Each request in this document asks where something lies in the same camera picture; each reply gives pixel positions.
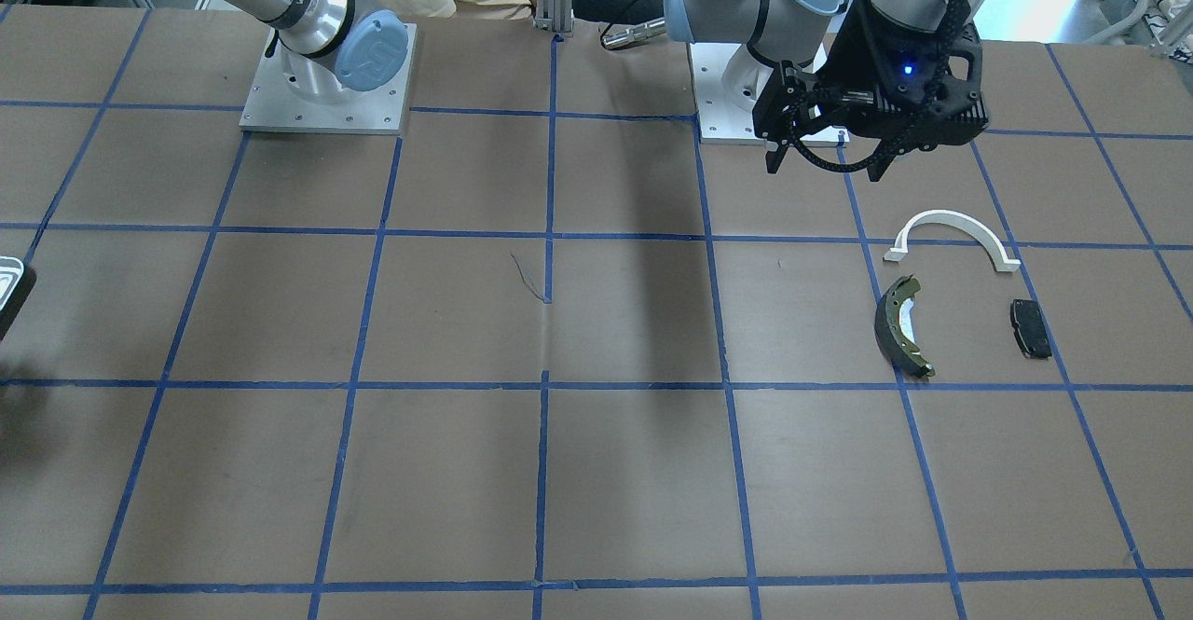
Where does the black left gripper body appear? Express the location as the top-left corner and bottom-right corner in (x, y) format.
(752, 0), (989, 147)

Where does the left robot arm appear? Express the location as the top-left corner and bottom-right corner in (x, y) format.
(665, 0), (990, 182)

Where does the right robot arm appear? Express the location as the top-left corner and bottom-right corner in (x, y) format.
(225, 0), (412, 89)

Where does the green brake shoe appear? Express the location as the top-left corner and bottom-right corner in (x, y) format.
(874, 275), (937, 379)

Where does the silver metal cylinder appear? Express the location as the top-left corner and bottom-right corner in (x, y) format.
(600, 18), (667, 51)

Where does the black brake pad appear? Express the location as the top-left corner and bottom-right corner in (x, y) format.
(1009, 298), (1053, 360)

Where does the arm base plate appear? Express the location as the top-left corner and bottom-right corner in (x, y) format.
(240, 21), (418, 136)
(688, 37), (851, 147)

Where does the white curved plastic bracket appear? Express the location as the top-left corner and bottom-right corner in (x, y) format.
(883, 209), (1022, 273)

